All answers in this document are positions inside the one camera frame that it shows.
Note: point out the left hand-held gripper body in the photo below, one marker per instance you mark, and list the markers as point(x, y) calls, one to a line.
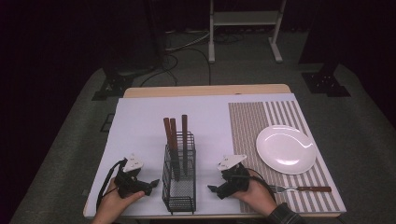
point(128, 183)

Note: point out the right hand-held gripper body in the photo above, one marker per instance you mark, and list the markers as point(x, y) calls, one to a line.
point(235, 180)

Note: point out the person's left hand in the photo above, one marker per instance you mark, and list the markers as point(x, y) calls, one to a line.
point(115, 203)

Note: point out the person's right hand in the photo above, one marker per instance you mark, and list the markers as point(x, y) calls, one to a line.
point(257, 196)

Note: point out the striped placemat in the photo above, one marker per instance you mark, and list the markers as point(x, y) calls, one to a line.
point(246, 130)

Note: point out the white round plate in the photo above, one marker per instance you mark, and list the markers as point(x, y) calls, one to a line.
point(285, 149)

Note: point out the white table cover sheet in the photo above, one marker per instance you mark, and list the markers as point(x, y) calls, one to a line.
point(143, 124)

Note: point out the wooden table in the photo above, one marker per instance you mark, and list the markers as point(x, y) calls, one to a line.
point(202, 90)

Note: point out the black stand base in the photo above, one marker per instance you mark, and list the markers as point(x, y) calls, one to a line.
point(325, 83)
point(118, 82)

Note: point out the white metal stand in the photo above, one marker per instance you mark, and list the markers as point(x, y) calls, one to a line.
point(246, 18)

